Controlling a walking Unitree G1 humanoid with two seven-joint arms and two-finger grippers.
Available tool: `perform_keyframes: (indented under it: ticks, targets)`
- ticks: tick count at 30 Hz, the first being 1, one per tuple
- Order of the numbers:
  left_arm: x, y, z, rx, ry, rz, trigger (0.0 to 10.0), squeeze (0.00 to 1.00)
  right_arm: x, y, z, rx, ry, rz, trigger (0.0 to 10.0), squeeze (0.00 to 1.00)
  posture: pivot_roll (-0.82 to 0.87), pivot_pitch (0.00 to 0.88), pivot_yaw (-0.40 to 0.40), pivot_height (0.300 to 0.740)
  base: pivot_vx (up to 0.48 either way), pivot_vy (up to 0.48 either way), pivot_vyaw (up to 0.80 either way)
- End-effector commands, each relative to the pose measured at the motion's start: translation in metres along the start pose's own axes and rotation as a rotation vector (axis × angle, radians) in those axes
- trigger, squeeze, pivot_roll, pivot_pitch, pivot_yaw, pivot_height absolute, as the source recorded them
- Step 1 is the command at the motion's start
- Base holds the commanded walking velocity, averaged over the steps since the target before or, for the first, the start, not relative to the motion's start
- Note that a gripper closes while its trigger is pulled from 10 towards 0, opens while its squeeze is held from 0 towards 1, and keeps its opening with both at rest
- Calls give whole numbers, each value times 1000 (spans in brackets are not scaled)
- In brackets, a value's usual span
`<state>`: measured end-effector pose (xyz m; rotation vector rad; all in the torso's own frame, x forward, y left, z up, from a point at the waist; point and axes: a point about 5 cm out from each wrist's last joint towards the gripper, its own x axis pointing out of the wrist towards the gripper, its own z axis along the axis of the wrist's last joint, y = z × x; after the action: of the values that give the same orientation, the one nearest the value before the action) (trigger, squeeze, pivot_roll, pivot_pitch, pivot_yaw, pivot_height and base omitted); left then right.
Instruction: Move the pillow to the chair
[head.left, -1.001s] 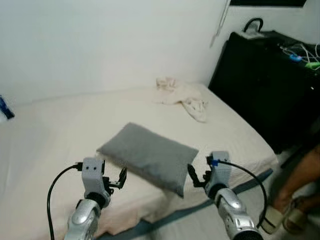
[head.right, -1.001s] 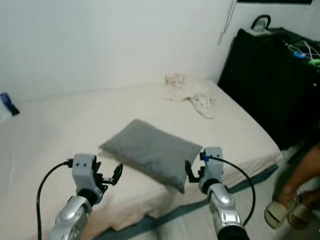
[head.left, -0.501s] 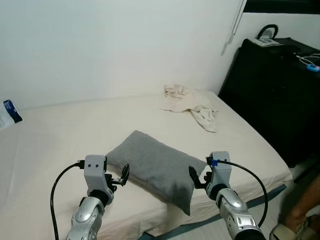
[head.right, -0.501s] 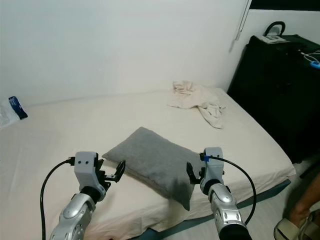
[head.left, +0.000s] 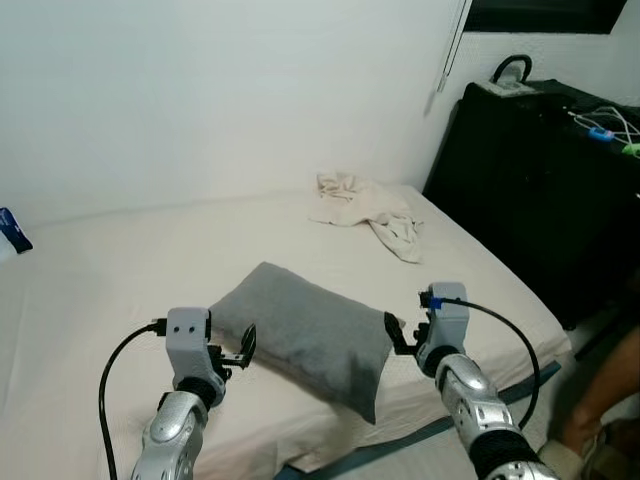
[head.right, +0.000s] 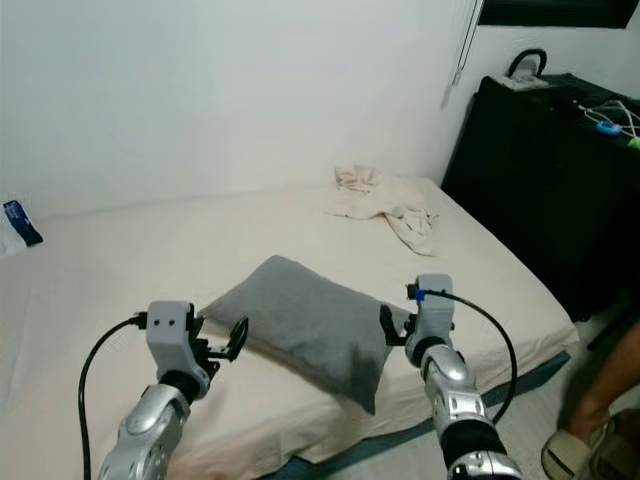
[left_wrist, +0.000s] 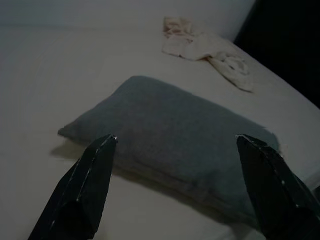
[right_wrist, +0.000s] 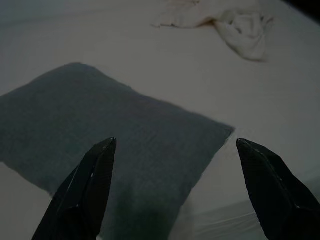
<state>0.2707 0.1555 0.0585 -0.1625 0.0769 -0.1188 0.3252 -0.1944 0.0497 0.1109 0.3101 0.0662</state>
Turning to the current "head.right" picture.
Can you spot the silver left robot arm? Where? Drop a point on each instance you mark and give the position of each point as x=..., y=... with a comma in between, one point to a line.
x=146, y=428

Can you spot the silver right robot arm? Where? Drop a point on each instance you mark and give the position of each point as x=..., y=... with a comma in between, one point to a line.
x=460, y=400

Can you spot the grey pillow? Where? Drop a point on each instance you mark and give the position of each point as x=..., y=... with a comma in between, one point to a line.
x=305, y=325

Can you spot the bed with cream sheet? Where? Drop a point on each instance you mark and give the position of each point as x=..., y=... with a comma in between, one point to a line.
x=160, y=250

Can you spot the crumpled cream cloth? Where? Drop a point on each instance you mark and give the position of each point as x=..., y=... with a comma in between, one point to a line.
x=380, y=198

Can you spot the black cabinet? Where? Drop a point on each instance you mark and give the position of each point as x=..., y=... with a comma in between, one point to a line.
x=540, y=200

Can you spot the person's bare leg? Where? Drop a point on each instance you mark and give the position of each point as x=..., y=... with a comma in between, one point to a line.
x=610, y=380

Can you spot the olive slipper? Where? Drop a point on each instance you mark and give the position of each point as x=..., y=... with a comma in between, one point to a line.
x=585, y=452

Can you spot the dark blue packet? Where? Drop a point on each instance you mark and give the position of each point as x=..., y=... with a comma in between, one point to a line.
x=20, y=222

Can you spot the small blue gadget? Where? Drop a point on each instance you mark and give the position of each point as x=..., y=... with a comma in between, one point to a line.
x=608, y=127

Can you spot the white blind wand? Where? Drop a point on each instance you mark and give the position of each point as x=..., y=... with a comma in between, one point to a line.
x=466, y=40

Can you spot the small green gadget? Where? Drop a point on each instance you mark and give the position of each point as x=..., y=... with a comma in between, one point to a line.
x=634, y=143

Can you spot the dark window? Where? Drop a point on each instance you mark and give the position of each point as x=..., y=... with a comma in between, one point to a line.
x=560, y=12

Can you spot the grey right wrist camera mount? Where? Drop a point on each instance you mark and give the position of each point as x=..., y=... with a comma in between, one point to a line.
x=432, y=312

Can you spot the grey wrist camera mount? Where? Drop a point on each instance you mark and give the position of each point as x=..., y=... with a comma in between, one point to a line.
x=432, y=312
x=170, y=332

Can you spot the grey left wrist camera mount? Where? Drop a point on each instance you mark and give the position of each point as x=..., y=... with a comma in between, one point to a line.
x=170, y=332

